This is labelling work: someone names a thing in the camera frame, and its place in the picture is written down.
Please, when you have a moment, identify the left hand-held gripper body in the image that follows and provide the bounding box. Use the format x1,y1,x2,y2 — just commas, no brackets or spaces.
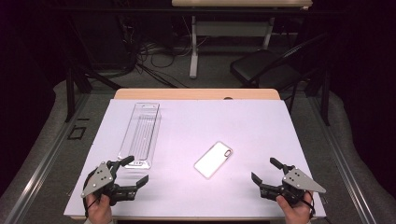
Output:
81,161,138,207

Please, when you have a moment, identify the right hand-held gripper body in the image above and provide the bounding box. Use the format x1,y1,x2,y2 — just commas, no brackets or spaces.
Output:
260,166,327,207

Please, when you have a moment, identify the clear plastic tray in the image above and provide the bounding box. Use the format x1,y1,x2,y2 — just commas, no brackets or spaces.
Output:
117,102,163,171

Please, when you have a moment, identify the translucent phone case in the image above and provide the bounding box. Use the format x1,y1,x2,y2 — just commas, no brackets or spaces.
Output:
193,140,234,180

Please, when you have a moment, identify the person's left hand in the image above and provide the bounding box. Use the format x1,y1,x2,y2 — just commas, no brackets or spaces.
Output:
85,193,113,224

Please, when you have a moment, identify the person's right hand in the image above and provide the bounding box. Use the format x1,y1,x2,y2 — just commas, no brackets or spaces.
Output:
276,191,314,224

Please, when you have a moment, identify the white board sheet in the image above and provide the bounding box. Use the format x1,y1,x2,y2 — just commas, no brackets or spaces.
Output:
64,98,327,218

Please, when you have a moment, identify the light wooden table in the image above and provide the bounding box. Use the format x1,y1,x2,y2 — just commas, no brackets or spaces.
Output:
69,88,323,222

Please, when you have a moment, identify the black folding chair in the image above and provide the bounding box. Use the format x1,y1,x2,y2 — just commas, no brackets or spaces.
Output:
230,32,331,115

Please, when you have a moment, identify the white desk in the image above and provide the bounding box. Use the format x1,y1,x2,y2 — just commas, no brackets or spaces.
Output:
171,0,314,79

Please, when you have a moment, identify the black gripper cord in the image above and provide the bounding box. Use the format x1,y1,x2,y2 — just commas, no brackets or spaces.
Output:
81,169,101,218
299,194,316,217

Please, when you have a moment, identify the aluminium floor rail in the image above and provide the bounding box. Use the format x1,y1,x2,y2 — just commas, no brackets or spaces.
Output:
309,96,378,224
4,92,92,224

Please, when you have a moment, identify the black metal frame post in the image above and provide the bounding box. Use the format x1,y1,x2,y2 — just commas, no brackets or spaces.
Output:
64,66,123,123
320,68,332,127

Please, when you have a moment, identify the bundle of floor cables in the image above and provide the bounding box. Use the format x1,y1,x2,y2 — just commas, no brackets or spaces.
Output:
118,15,209,90

